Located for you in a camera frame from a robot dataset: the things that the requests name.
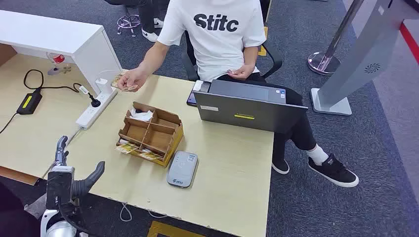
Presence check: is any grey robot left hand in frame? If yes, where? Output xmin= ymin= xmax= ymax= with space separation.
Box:
xmin=54 ymin=135 xmax=106 ymax=199

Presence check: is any person's right hand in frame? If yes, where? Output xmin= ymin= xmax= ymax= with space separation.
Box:
xmin=117 ymin=68 xmax=150 ymax=93

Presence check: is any person's left hand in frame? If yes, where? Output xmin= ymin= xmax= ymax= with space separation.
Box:
xmin=226 ymin=64 xmax=256 ymax=81

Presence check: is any stack of cards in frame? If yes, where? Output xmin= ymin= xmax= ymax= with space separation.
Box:
xmin=111 ymin=74 xmax=138 ymax=91

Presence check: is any cardboard compartment box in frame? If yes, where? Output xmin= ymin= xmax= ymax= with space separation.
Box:
xmin=116 ymin=101 xmax=185 ymax=168

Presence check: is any person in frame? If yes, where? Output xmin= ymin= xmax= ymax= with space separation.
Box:
xmin=104 ymin=0 xmax=171 ymax=43
xmin=116 ymin=0 xmax=360 ymax=189
xmin=0 ymin=181 xmax=42 ymax=237

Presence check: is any yellow printed key card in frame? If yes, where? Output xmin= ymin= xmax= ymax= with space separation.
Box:
xmin=139 ymin=151 xmax=163 ymax=161
xmin=114 ymin=143 xmax=140 ymax=155

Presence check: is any grey card reader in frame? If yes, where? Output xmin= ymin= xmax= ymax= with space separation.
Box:
xmin=166 ymin=151 xmax=199 ymax=189

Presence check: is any white charger plug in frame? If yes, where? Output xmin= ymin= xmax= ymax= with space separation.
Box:
xmin=95 ymin=78 xmax=113 ymax=95

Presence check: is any black office chair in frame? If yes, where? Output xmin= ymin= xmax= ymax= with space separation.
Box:
xmin=181 ymin=31 xmax=283 ymax=82

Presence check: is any white crumpled tissue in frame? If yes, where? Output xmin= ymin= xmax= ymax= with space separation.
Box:
xmin=129 ymin=108 xmax=154 ymax=122

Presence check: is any grey laptop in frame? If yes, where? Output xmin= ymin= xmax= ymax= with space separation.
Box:
xmin=193 ymin=79 xmax=309 ymax=134

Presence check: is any white power strip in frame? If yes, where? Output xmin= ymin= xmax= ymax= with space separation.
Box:
xmin=75 ymin=88 xmax=119 ymax=131

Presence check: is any grey shoe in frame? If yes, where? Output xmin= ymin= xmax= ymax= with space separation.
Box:
xmin=24 ymin=193 xmax=48 ymax=220

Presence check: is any chrome stool base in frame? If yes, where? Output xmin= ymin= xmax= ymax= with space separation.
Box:
xmin=117 ymin=4 xmax=142 ymax=38

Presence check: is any black smartphone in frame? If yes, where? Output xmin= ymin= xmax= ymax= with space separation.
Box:
xmin=186 ymin=80 xmax=212 ymax=107

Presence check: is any clear bottle red label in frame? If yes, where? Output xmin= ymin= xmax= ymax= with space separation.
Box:
xmin=46 ymin=52 xmax=65 ymax=65

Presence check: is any chrome stanchion pole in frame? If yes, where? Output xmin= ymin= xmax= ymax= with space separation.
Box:
xmin=307 ymin=0 xmax=365 ymax=77

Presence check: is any white desk shelf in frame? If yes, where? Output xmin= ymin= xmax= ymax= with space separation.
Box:
xmin=0 ymin=9 xmax=124 ymax=95

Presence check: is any black power adapter yellow label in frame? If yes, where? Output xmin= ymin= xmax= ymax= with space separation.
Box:
xmin=16 ymin=91 xmax=43 ymax=115

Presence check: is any black sneaker white sole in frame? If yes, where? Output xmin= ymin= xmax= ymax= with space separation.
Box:
xmin=271 ymin=158 xmax=291 ymax=175
xmin=307 ymin=154 xmax=360 ymax=189

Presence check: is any grey kiosk stand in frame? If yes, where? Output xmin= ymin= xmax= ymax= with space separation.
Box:
xmin=310 ymin=0 xmax=419 ymax=116

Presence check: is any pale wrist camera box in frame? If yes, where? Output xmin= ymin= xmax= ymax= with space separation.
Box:
xmin=45 ymin=165 xmax=75 ymax=210

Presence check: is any black power cord with plug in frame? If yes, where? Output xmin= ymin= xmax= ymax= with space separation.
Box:
xmin=23 ymin=69 xmax=101 ymax=108

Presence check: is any white cable loop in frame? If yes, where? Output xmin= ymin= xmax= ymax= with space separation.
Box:
xmin=119 ymin=202 xmax=168 ymax=223

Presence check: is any white power strip cord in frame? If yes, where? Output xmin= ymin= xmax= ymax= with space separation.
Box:
xmin=64 ymin=129 xmax=82 ymax=148

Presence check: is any thin black adapter cable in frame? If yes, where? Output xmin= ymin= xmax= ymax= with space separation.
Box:
xmin=0 ymin=113 xmax=19 ymax=135

